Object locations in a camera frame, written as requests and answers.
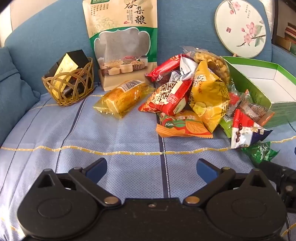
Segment blue sofa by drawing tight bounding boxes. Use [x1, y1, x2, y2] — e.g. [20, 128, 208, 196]
[4, 0, 296, 98]

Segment yellow transparent snack packet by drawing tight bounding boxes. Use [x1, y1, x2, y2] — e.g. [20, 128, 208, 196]
[93, 80, 154, 119]

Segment black box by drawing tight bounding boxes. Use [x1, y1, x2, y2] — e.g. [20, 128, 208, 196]
[44, 49, 90, 98]

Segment blue checked sheet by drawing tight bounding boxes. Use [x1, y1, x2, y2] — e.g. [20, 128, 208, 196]
[0, 88, 296, 241]

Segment clear twisted cracker bag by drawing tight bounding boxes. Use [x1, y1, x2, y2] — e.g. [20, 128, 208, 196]
[181, 46, 232, 90]

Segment small green snack packet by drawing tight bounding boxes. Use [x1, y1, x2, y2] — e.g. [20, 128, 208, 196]
[218, 115, 234, 138]

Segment clear brown cake packet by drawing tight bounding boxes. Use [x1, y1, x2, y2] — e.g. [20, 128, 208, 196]
[238, 89, 255, 109]

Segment yellow chip bag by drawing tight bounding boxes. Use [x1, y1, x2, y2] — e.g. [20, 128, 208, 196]
[188, 61, 230, 133]

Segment red clear snack packet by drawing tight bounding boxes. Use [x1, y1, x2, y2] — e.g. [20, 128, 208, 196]
[228, 91, 242, 116]

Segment gold foil packet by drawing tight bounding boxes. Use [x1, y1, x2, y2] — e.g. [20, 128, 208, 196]
[51, 53, 79, 98]

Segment orange edged cake packet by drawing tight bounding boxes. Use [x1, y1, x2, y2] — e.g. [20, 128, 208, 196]
[239, 103, 275, 127]

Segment woven wicker basket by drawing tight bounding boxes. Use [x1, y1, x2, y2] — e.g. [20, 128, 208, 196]
[42, 57, 95, 107]

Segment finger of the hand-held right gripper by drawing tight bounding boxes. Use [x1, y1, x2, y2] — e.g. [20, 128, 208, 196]
[255, 161, 296, 210]

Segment long red snack packet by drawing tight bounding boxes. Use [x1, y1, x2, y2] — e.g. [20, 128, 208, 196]
[145, 54, 183, 82]

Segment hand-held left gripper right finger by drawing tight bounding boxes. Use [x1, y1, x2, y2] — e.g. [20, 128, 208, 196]
[184, 158, 270, 207]

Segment red white peanut packet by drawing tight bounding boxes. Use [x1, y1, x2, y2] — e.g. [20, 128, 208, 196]
[138, 79, 193, 116]

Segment green cardboard box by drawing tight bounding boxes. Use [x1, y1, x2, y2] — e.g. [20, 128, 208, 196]
[220, 56, 296, 129]

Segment translucent plastic sleeve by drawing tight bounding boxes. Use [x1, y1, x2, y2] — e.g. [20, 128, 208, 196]
[267, 0, 278, 30]

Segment round floral fan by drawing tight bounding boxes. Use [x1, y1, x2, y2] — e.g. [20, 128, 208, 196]
[214, 0, 267, 58]

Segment large kraft grain bag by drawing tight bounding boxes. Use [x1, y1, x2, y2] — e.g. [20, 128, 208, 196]
[83, 0, 158, 92]

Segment red white blue snack packet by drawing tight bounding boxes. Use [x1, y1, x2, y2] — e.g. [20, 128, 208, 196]
[230, 109, 273, 149]

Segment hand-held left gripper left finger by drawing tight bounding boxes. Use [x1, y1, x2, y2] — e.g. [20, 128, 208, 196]
[37, 158, 122, 208]

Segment green candy packet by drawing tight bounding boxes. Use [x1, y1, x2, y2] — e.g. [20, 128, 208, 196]
[242, 141, 280, 165]

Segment orange chip bag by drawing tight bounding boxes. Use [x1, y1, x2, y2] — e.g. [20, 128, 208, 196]
[155, 111, 213, 139]

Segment striped stack on shelf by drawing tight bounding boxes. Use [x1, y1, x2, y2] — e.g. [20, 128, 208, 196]
[285, 22, 296, 37]

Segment blue cushion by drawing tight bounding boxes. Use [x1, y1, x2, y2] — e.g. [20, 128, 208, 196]
[0, 46, 41, 144]

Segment dark storage shelf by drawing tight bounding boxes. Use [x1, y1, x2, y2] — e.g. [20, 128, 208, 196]
[272, 0, 296, 56]

